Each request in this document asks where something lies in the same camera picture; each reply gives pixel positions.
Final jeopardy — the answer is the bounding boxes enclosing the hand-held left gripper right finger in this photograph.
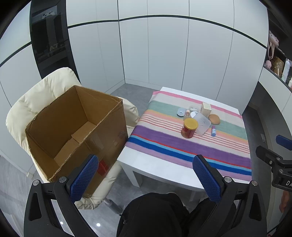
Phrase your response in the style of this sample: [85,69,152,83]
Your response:
[192,154,267,237]

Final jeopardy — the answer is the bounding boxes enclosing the person's right hand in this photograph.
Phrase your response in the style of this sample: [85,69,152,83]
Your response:
[280,191,289,213]

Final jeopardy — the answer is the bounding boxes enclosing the striped colourful cloth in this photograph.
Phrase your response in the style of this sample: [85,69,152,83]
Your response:
[125,91,252,182]

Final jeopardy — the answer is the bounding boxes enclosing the brown cardboard box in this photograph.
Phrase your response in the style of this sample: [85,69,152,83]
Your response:
[25,85,128,198]

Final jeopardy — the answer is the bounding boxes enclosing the white table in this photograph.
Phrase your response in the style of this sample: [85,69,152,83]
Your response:
[117,87,252,201]

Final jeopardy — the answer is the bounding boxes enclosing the dark wall shelf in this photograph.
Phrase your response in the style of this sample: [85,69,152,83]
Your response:
[262,9,292,92]

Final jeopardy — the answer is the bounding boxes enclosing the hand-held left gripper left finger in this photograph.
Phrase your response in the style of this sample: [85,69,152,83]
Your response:
[23,154,99,237]

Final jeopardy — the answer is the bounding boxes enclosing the tall white bottle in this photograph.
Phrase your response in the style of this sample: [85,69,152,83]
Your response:
[281,59,291,82]

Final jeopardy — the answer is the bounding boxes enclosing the person's black pants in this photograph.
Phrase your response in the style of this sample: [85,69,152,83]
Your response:
[117,193,238,237]

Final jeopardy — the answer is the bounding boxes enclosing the brown patterned box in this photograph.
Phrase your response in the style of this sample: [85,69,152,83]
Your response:
[270,57,284,74]

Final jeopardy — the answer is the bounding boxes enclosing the beige wooden cube box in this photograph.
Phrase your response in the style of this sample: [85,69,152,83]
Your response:
[200,102,212,118]

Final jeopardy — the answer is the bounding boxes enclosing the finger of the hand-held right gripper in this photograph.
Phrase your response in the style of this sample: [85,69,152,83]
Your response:
[276,135,292,146]
[255,146,283,167]

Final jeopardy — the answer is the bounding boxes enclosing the red jar with yellow lid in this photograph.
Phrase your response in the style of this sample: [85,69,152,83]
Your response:
[181,118,198,139]

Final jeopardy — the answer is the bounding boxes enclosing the cream padded chair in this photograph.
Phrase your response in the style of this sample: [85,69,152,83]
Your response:
[6,67,140,213]

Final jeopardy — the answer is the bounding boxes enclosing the black glass wall panel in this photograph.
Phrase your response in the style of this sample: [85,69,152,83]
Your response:
[29,0,81,85]

